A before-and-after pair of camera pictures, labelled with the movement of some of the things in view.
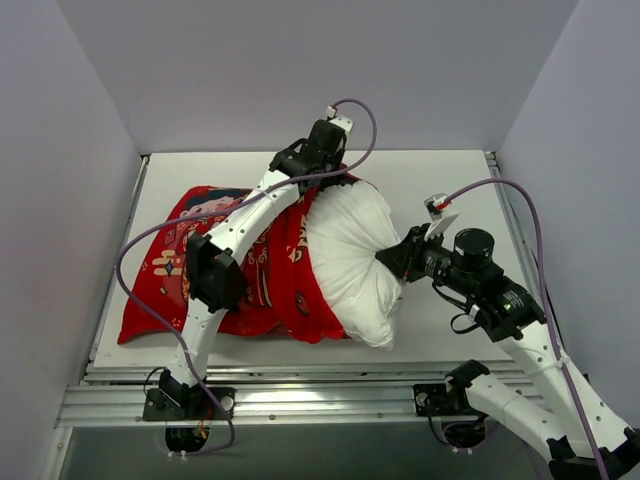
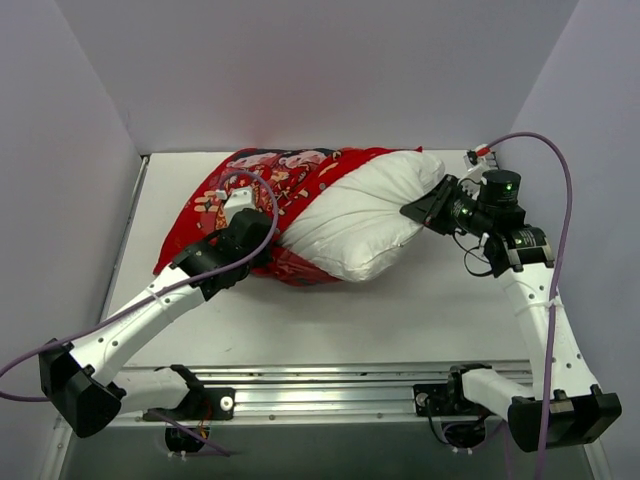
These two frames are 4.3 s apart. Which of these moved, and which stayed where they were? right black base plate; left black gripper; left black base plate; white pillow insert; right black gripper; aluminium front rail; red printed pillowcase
Moved: right black gripper; white pillow insert; left black gripper; red printed pillowcase
Stayed: aluminium front rail; left black base plate; right black base plate
